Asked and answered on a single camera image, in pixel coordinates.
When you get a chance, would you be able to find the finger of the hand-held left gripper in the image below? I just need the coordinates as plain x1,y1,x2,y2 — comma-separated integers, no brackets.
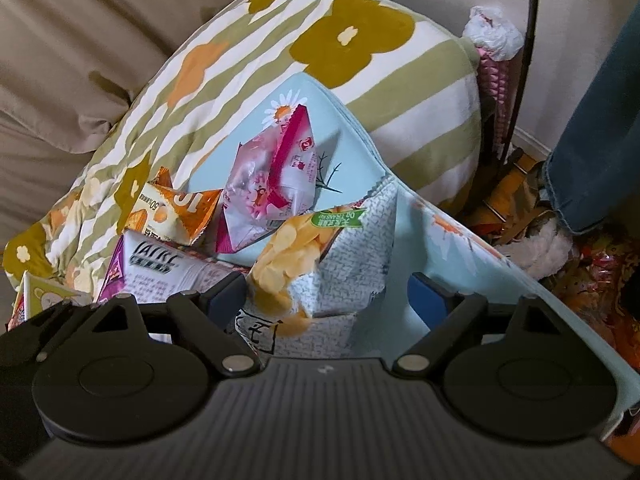
0,302,98,367

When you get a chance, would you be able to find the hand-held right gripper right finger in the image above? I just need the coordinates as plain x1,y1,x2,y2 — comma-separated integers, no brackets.
392,271,568,377

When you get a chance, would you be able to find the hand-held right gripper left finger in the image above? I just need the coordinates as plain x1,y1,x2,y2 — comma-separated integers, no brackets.
75,271,262,377

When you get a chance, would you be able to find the grey potato chip bag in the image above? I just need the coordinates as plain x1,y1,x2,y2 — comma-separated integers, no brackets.
235,180,402,358

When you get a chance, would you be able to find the light blue daisy cloth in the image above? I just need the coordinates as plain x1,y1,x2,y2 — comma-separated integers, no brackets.
192,72,630,443

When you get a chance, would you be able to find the white purple snack bag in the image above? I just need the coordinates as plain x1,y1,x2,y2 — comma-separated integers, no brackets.
97,230,251,307

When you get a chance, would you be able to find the orange white snack bag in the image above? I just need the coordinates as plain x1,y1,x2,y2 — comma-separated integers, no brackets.
122,166,224,247

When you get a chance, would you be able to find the pink white candy bag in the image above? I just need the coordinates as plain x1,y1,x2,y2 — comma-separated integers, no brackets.
215,104,322,254

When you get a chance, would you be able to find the white fluffy slipper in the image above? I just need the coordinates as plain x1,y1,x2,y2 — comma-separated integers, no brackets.
499,219,575,282

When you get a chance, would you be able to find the heap of orange wrappers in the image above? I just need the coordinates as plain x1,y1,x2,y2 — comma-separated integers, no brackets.
485,160,640,461

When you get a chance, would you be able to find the pink crocheted cone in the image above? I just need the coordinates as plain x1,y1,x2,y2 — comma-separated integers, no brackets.
462,5,524,157

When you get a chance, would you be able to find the floral striped blanket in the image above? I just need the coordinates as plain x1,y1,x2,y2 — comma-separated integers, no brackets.
2,0,485,306

